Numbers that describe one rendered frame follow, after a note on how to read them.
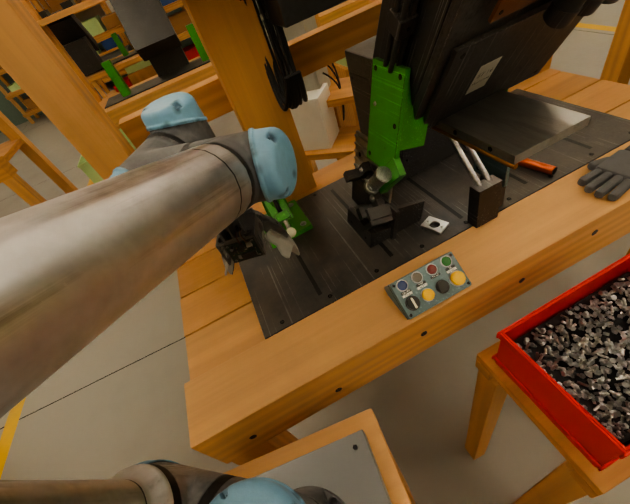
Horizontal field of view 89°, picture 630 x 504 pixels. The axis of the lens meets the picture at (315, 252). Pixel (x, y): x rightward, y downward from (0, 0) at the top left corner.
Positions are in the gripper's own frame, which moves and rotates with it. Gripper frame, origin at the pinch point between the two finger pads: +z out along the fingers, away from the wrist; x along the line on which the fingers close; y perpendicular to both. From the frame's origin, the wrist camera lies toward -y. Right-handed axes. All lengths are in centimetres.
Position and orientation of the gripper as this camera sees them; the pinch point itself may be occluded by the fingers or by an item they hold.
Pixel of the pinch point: (265, 262)
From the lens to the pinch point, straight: 69.4
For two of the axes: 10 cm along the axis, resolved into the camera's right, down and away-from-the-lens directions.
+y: 1.2, 7.0, -7.0
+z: 2.7, 6.6, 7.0
